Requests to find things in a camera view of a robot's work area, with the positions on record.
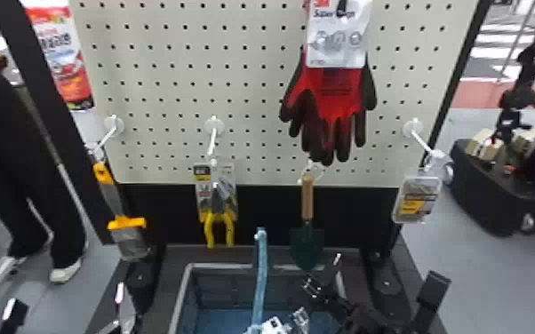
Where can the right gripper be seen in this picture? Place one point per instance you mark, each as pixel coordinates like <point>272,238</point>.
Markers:
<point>321,291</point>

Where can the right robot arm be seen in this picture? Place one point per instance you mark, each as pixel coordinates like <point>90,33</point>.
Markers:
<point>370,322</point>

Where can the green trowel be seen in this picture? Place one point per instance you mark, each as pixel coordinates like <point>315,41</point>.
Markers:
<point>306,245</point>

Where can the white packaged tool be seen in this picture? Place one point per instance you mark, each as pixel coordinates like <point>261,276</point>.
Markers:
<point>274,325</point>

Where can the blue basket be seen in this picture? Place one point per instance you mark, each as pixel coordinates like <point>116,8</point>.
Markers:
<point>230,298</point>

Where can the yellow pliers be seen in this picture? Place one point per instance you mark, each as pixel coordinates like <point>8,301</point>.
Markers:
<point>215,224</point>

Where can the clear tool packet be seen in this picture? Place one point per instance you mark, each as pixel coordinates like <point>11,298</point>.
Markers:
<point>416,198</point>

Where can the red and black gloves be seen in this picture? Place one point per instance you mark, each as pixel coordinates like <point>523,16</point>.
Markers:
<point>328,98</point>

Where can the yellow scraper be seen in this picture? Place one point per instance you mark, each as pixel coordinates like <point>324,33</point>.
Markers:
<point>126,231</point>

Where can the white pegboard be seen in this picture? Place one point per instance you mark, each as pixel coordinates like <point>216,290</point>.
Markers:
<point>174,84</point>

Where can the person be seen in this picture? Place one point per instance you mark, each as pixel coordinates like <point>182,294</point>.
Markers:
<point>11,154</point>

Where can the red packet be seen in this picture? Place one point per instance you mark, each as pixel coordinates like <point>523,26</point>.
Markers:
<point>64,60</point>

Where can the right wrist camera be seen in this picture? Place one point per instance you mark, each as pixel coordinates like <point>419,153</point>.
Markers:
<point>431,291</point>

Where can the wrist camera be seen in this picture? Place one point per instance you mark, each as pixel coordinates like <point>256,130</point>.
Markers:
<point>14,317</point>
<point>431,291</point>

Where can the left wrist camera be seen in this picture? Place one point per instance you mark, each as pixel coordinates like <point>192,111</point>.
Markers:
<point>14,317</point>

